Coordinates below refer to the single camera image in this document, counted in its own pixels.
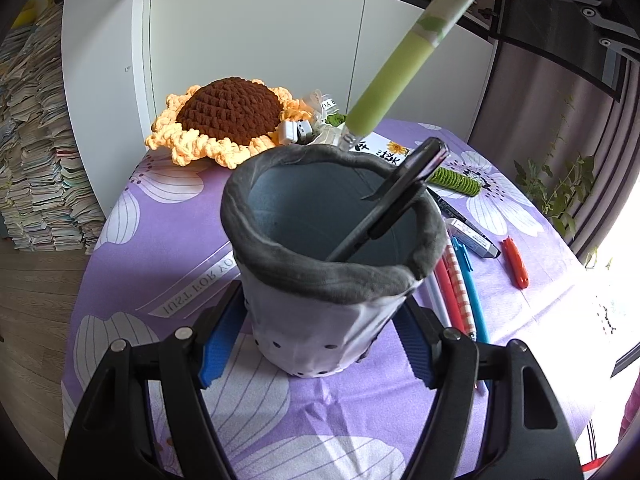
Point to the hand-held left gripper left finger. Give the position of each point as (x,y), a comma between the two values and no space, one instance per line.
(222,335)

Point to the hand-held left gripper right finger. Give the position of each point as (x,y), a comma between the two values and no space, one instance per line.
(415,345)

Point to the red white striped pen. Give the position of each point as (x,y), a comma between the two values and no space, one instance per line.
(462,300)

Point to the blue pen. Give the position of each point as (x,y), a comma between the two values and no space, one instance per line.
(472,300)

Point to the grey fabric pen holder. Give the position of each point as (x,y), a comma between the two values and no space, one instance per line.
(310,320)

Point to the black marker white label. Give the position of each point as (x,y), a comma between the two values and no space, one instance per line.
(462,230)

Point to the small orange knife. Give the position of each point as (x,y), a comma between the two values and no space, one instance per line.
(516,262)

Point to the green pen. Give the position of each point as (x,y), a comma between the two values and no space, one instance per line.
(390,75)

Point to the clear printed ribbon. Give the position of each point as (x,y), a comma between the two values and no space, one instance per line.
(190,295)

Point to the dark glass cabinet door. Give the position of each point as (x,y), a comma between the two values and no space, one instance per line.
(545,45)

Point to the purple floral tablecloth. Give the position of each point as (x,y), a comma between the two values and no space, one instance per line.
(165,240)

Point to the grey curtain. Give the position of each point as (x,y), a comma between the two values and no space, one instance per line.
(505,100)

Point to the green crochet stem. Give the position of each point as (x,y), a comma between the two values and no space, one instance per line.
(455,180)

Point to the sunflower print card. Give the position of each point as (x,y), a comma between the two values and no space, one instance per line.
(385,149)

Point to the small white plastic box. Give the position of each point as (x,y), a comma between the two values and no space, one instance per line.
(287,132)
(305,130)

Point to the green potted plant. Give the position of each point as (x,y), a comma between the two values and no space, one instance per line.
(565,190)

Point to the crochet sunflower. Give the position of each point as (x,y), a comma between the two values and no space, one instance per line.
(225,110)

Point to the green crochet leaf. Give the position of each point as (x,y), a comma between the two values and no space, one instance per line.
(336,119)

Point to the tall stack of papers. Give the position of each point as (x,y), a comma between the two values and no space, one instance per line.
(40,160)

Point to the white bookcase cabinet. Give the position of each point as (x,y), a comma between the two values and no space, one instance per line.
(250,35)

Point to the yellow plush toy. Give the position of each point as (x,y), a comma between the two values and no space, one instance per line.
(25,15)

